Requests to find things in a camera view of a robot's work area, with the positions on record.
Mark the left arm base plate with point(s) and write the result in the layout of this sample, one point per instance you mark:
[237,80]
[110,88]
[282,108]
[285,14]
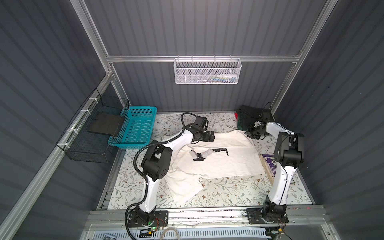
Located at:
[137,218]

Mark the purple printed book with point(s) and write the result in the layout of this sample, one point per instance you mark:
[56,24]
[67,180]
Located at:
[270,166]

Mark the aluminium frame rail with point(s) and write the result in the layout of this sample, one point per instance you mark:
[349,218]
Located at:
[231,58]

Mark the items in mesh basket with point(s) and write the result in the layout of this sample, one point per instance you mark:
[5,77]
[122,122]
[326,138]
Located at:
[218,79]

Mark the white vented cable duct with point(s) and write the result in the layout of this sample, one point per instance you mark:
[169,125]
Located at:
[204,234]

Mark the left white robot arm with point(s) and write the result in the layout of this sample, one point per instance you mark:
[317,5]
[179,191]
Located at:
[152,162]

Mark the folded dark t shirt stack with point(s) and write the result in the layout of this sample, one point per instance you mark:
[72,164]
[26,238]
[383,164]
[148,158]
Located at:
[247,116]

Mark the white mesh wall basket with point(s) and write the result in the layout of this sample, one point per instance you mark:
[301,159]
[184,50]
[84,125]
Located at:
[186,72]

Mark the black pad in wire basket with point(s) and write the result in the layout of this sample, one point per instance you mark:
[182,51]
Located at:
[106,124]

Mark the teal plastic laundry basket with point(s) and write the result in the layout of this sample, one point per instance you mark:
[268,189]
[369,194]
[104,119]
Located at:
[137,128]

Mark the black wire wall basket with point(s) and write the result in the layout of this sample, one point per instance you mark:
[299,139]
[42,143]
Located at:
[80,145]

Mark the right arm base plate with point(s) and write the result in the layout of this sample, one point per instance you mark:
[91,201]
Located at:
[270,216]

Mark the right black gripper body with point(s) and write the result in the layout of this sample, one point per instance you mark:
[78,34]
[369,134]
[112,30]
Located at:
[254,132]

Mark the white t shirt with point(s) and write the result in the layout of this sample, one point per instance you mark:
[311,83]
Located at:
[231,154]

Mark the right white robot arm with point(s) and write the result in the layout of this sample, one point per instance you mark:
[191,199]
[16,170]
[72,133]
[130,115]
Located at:
[289,154]

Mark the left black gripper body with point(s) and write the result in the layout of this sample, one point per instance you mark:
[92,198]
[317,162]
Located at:
[204,136]

